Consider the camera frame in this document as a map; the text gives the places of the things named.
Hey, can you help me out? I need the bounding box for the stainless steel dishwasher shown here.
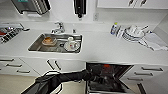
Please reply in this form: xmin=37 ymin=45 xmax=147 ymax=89
xmin=84 ymin=61 xmax=148 ymax=94

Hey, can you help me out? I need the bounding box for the white two-door sink cabinet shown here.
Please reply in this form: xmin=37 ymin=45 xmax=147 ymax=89
xmin=19 ymin=57 xmax=88 ymax=81

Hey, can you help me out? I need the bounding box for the white plate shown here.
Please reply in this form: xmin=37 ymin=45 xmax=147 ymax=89
xmin=63 ymin=41 xmax=81 ymax=53

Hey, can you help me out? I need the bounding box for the white mug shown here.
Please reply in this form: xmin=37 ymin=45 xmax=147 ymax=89
xmin=66 ymin=35 xmax=80 ymax=50

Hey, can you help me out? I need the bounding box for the small chrome sink knob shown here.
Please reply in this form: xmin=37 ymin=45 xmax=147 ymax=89
xmin=71 ymin=27 xmax=77 ymax=35

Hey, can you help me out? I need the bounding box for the blue dish soap bottle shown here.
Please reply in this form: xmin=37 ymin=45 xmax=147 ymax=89
xmin=110 ymin=21 xmax=120 ymax=36

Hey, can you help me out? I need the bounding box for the small white bottle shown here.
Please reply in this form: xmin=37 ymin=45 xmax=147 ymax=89
xmin=117 ymin=25 xmax=125 ymax=38

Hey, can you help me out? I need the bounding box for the orange food container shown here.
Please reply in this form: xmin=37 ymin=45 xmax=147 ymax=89
xmin=41 ymin=35 xmax=57 ymax=47

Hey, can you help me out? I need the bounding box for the chrome faucet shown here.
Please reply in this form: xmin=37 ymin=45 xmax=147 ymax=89
xmin=50 ymin=21 xmax=67 ymax=35

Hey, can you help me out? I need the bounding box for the narrow white drawer unit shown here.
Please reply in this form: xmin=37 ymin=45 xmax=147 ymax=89
xmin=121 ymin=63 xmax=168 ymax=94

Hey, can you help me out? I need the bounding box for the stack of plates and cutlery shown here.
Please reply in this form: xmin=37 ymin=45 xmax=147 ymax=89
xmin=121 ymin=23 xmax=151 ymax=44

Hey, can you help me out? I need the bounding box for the stainless steel sink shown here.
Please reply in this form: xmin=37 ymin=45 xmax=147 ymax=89
xmin=26 ymin=32 xmax=85 ymax=55

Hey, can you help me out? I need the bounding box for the black soap dispenser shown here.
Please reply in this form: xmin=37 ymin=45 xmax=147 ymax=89
xmin=72 ymin=0 xmax=89 ymax=20

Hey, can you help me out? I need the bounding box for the white three-drawer unit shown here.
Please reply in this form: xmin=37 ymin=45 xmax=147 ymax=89
xmin=0 ymin=56 xmax=42 ymax=79

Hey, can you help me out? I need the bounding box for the steel paper towel dispenser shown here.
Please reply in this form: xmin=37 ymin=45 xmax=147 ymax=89
xmin=9 ymin=0 xmax=53 ymax=16

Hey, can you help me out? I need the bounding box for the white wall outlet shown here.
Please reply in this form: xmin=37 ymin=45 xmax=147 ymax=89
xmin=93 ymin=12 xmax=100 ymax=21

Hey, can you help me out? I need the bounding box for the white wall cabinet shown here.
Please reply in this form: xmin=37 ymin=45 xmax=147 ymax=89
xmin=96 ymin=0 xmax=168 ymax=11

